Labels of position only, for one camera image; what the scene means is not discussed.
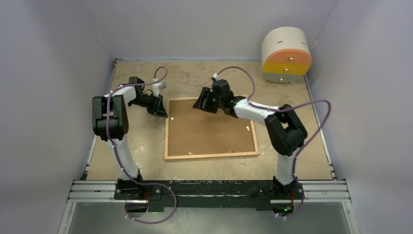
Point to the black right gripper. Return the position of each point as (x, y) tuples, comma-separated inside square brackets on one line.
[(205, 94)]

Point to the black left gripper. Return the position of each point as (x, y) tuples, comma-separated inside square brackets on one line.
[(158, 108)]

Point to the brown cardboard backing board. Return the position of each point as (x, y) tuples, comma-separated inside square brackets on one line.
[(209, 127)]

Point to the light wooden picture frame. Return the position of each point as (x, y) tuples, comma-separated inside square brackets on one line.
[(209, 156)]

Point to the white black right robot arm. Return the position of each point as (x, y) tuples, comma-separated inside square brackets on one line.
[(286, 131)]

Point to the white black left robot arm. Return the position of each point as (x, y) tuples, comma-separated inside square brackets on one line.
[(111, 124)]

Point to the round white drawer cabinet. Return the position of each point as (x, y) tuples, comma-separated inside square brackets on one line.
[(285, 55)]

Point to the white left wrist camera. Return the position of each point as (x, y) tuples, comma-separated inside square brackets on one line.
[(157, 87)]

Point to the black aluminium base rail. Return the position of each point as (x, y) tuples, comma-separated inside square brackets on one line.
[(255, 194)]

